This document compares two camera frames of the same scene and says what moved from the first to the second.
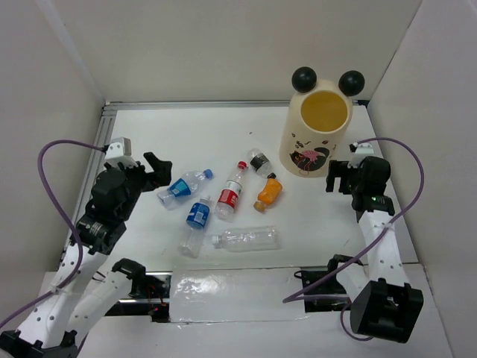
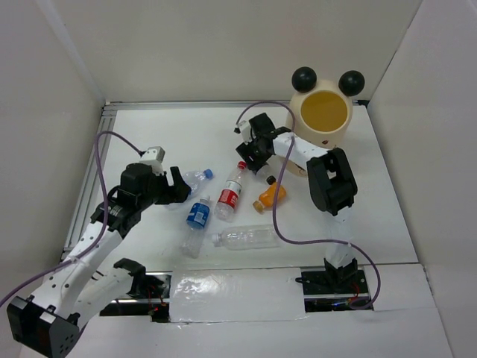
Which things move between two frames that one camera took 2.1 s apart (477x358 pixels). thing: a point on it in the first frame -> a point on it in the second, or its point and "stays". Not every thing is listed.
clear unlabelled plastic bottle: x=250 y=239 stays
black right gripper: x=338 y=169 -> x=245 y=151
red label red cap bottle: x=224 y=209 stays
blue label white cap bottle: x=197 y=217 stays
